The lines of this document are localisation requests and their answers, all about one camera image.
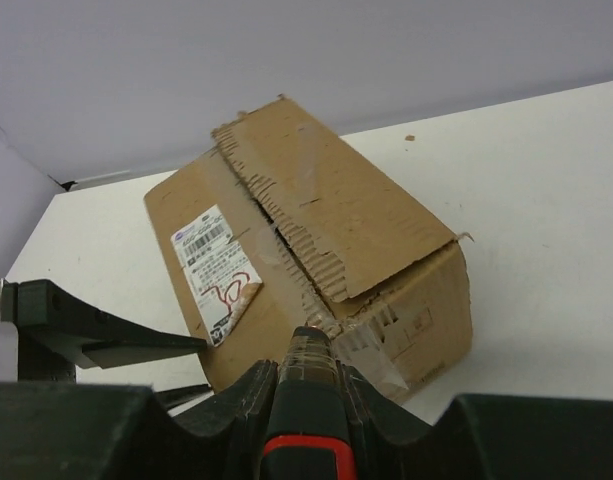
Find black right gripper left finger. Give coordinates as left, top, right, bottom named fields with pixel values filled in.
left=0, top=361, right=277, bottom=479

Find red black utility knife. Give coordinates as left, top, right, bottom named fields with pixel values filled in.
left=259, top=326, right=358, bottom=480

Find brown cardboard express box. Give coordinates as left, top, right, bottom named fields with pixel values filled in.
left=144, top=97, right=473, bottom=403

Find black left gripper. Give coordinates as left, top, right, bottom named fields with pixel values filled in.
left=0, top=279, right=208, bottom=383

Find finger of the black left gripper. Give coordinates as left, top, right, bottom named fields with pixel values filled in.
left=155, top=383, right=213, bottom=408

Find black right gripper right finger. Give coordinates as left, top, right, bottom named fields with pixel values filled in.
left=339, top=365, right=613, bottom=479

